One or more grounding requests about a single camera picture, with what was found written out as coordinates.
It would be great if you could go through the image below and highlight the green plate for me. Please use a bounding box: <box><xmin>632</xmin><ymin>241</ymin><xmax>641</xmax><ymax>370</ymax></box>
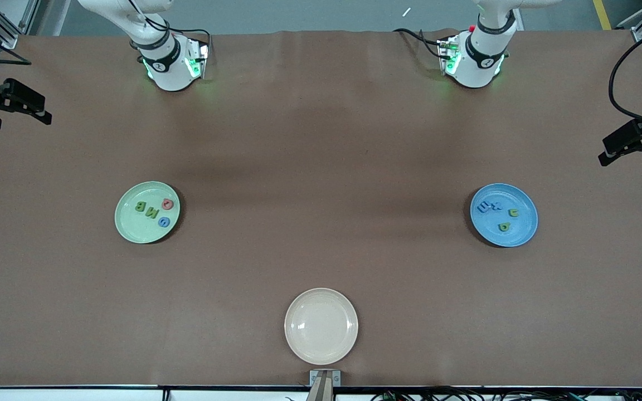
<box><xmin>115</xmin><ymin>181</ymin><xmax>181</xmax><ymax>244</ymax></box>

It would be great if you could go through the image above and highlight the blue plate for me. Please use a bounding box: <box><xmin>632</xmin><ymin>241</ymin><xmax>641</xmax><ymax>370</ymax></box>
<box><xmin>470</xmin><ymin>183</ymin><xmax>538</xmax><ymax>248</ymax></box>

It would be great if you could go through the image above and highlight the brown table cover sheet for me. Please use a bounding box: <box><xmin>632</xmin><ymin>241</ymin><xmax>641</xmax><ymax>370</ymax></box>
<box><xmin>0</xmin><ymin>29</ymin><xmax>642</xmax><ymax>388</ymax></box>

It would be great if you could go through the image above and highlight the beige plate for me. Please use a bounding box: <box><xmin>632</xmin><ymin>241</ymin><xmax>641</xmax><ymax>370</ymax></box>
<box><xmin>284</xmin><ymin>287</ymin><xmax>359</xmax><ymax>366</ymax></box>

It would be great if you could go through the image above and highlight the black right arm base cable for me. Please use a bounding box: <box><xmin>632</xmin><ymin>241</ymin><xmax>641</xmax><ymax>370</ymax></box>
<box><xmin>148</xmin><ymin>28</ymin><xmax>211</xmax><ymax>48</ymax></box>

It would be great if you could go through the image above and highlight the black arm base cable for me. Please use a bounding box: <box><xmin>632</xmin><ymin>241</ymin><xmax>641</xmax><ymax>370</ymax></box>
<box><xmin>393</xmin><ymin>28</ymin><xmax>445</xmax><ymax>58</ymax></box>
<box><xmin>148</xmin><ymin>28</ymin><xmax>211</xmax><ymax>48</ymax></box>

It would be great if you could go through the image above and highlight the black left arm base cable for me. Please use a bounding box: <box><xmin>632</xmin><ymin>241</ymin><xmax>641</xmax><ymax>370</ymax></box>
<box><xmin>393</xmin><ymin>28</ymin><xmax>445</xmax><ymax>58</ymax></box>

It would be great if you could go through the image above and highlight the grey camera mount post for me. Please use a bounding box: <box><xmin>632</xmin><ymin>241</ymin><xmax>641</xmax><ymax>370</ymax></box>
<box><xmin>309</xmin><ymin>369</ymin><xmax>342</xmax><ymax>401</ymax></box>

